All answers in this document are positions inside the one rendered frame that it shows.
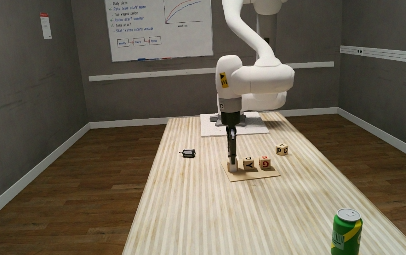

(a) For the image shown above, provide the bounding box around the tan square mat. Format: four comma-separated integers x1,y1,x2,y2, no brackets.
220,157,280,182

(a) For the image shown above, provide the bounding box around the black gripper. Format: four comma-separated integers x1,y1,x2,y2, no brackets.
221,111,240,172

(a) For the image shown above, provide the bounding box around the green drink can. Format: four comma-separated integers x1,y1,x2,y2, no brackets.
331,208,363,255

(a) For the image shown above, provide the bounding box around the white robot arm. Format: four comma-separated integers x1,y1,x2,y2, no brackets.
210,0,295,127

